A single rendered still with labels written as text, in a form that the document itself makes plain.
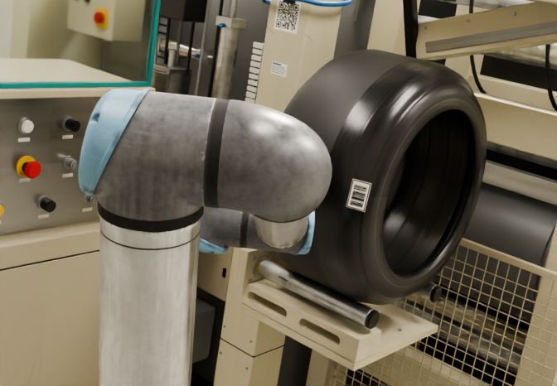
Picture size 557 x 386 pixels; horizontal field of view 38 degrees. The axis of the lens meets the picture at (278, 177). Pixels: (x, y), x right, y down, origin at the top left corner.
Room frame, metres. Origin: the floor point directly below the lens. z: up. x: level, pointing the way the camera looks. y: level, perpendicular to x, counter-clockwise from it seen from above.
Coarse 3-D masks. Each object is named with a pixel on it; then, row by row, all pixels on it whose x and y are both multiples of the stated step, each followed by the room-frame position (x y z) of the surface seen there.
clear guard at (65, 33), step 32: (0, 0) 1.73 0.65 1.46; (32, 0) 1.79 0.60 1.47; (64, 0) 1.85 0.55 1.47; (96, 0) 1.92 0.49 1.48; (128, 0) 2.00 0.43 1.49; (160, 0) 2.07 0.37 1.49; (0, 32) 1.73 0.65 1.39; (32, 32) 1.79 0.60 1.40; (64, 32) 1.86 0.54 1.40; (96, 32) 1.93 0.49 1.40; (128, 32) 2.00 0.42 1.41; (0, 64) 1.74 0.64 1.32; (32, 64) 1.80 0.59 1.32; (64, 64) 1.86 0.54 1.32; (96, 64) 1.94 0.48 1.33; (128, 64) 2.01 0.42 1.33
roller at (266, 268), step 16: (272, 272) 1.82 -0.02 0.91; (288, 272) 1.81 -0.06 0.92; (288, 288) 1.79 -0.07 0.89; (304, 288) 1.76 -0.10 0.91; (320, 288) 1.74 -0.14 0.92; (320, 304) 1.73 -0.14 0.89; (336, 304) 1.70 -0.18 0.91; (352, 304) 1.68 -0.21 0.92; (352, 320) 1.67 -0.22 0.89; (368, 320) 1.64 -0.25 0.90
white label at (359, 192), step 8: (352, 184) 1.57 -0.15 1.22; (360, 184) 1.56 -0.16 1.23; (368, 184) 1.56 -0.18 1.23; (352, 192) 1.57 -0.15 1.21; (360, 192) 1.56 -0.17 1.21; (368, 192) 1.56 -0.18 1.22; (352, 200) 1.56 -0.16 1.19; (360, 200) 1.56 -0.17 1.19; (352, 208) 1.56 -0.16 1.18; (360, 208) 1.56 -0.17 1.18
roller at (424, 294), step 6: (432, 282) 1.89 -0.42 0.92; (426, 288) 1.87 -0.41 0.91; (432, 288) 1.87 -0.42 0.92; (438, 288) 1.87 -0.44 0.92; (414, 294) 1.90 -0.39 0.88; (420, 294) 1.88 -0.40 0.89; (426, 294) 1.87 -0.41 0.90; (432, 294) 1.86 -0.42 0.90; (438, 294) 1.88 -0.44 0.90; (432, 300) 1.86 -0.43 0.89
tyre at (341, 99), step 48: (336, 96) 1.70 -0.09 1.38; (384, 96) 1.65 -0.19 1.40; (432, 96) 1.70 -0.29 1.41; (336, 144) 1.62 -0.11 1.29; (384, 144) 1.60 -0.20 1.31; (432, 144) 2.07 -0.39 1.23; (480, 144) 1.89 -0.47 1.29; (336, 192) 1.58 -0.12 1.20; (384, 192) 1.60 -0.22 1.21; (432, 192) 2.05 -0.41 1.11; (336, 240) 1.58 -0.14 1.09; (384, 240) 2.02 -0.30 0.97; (432, 240) 1.97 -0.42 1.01; (336, 288) 1.69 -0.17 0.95; (384, 288) 1.67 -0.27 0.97
